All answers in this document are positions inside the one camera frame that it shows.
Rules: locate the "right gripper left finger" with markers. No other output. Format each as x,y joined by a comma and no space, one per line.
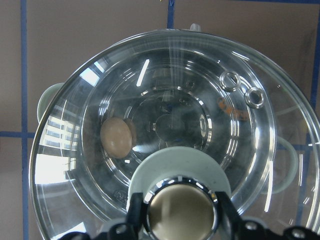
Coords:
136,214

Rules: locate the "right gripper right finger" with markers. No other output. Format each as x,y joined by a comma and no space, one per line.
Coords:
230,223

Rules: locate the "brown egg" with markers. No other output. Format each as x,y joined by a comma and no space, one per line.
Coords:
118,136

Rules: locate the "glass pot lid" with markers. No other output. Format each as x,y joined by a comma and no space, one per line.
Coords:
179,188

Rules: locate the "pale green electric pot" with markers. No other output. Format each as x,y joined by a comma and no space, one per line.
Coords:
180,89

